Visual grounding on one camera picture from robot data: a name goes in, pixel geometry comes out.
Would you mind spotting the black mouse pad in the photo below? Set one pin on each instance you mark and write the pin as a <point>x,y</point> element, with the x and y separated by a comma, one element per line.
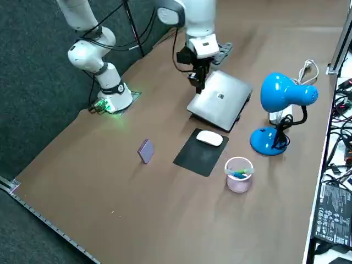
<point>199,158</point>

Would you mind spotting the black labelled power adapter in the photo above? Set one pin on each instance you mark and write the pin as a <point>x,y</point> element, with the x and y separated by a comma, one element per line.
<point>334,214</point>

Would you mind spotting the pink pen cup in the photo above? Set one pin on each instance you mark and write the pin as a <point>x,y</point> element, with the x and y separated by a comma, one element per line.
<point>238,184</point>

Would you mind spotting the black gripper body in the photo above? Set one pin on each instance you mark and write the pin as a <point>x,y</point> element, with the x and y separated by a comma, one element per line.
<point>185,56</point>

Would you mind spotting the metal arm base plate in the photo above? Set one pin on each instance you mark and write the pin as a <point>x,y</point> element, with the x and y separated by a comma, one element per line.
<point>134,94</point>

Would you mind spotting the white computer mouse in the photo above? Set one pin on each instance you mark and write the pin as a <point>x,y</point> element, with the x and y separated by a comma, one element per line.
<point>209,138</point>

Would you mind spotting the white power strip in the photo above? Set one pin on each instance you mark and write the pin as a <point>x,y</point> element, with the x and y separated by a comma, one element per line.
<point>273,116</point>

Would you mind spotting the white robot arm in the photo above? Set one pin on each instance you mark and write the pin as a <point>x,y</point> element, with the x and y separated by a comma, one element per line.
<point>200,22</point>

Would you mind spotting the aluminium frame post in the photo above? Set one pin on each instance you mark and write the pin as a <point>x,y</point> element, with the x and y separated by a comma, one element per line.
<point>339,41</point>

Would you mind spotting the blue desk lamp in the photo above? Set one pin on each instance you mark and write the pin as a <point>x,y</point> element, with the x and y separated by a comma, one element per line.
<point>280,90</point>

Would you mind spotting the silver grey laptop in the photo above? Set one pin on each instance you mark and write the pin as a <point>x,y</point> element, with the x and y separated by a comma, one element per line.
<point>220,101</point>

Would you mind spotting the aluminium table edge rail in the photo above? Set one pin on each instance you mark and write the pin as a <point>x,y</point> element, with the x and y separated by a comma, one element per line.
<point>55,229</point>

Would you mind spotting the black tripod stand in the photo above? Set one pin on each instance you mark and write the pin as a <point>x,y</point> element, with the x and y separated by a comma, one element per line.
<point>135,30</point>

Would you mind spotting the green blue pen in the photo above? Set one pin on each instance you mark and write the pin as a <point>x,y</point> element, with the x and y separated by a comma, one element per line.
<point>238,173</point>

